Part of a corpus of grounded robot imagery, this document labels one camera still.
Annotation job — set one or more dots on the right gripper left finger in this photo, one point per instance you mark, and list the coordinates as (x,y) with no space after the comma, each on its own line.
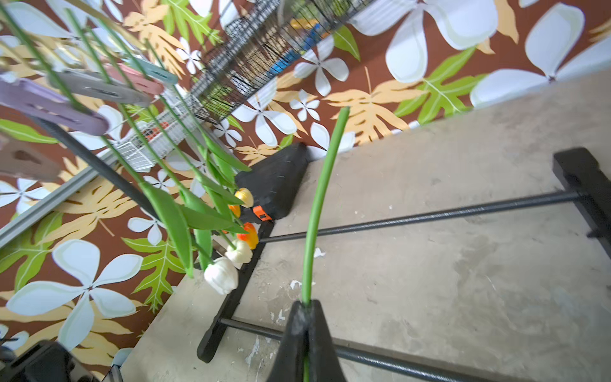
(289,365)

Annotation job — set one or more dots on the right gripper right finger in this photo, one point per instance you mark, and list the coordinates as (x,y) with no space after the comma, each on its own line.
(322,357)

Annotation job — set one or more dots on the black metal clothes rack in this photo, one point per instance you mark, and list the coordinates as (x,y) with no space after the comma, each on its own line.
(584,184)

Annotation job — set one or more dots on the orange tulip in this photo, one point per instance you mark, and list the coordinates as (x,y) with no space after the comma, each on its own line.
(211,181)

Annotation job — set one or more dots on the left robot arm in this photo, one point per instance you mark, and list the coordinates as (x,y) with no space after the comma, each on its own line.
(45,361)

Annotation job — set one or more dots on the black plastic tool case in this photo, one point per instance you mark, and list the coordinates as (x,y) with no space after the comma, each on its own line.
(274,183)

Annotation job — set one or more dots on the white wire basket left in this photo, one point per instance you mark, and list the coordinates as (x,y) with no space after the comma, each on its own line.
(162,135)

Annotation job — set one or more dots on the black wire wall basket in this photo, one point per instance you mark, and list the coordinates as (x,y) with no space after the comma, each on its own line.
(260,44)

